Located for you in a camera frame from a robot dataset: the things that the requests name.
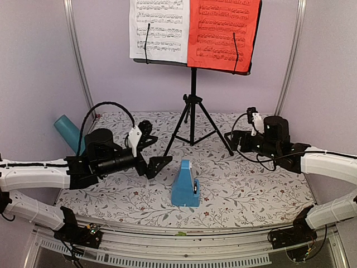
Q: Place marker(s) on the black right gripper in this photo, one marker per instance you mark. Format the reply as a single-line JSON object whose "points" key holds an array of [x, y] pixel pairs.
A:
{"points": [[246, 135]]}

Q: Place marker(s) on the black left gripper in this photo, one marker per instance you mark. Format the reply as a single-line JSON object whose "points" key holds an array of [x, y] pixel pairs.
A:
{"points": [[150, 170]]}

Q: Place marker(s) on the black music stand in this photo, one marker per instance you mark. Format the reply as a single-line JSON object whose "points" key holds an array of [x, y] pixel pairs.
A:
{"points": [[192, 101]]}

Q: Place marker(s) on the blue metronome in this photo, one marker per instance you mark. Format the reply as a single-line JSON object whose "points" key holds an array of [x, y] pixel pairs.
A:
{"points": [[185, 191]]}

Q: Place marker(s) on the red sheet music paper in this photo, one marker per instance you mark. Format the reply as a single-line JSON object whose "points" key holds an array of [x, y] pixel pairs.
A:
{"points": [[222, 35]]}

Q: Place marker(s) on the white sheet music paper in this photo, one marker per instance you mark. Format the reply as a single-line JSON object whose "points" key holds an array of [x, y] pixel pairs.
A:
{"points": [[159, 30]]}

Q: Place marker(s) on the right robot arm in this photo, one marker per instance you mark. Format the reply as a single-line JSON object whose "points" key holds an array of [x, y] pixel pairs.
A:
{"points": [[270, 138]]}

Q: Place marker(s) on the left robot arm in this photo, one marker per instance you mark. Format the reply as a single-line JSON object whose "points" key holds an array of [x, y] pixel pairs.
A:
{"points": [[101, 157]]}

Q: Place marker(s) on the floral tablecloth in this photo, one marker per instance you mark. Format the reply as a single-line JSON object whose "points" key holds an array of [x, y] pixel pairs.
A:
{"points": [[234, 191]]}

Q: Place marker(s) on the teal cylindrical cup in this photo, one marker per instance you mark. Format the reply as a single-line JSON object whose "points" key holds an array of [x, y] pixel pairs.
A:
{"points": [[68, 131]]}

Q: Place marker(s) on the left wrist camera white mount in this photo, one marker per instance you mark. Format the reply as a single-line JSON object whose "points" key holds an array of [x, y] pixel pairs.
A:
{"points": [[132, 139]]}

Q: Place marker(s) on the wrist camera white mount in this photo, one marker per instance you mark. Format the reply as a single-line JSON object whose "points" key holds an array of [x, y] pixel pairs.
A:
{"points": [[132, 139], [255, 119]]}

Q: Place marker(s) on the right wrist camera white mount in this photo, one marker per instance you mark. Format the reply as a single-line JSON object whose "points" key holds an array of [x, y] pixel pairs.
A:
{"points": [[255, 119]]}

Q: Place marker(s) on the aluminium front frame rail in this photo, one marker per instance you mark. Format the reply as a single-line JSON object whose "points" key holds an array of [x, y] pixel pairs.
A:
{"points": [[131, 245]]}

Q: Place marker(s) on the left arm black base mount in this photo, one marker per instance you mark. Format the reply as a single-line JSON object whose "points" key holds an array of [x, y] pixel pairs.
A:
{"points": [[72, 233]]}

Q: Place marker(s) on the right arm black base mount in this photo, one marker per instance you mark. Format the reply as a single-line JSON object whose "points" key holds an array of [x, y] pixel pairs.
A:
{"points": [[300, 232]]}

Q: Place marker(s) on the right aluminium corner post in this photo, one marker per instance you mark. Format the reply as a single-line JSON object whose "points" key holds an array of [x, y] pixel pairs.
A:
{"points": [[300, 17]]}

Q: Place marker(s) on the aluminium corner post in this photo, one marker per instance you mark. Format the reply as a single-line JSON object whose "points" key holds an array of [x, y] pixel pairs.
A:
{"points": [[73, 35], [300, 17]]}

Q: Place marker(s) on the left aluminium corner post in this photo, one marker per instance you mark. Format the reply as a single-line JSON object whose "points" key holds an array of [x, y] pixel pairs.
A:
{"points": [[73, 35]]}

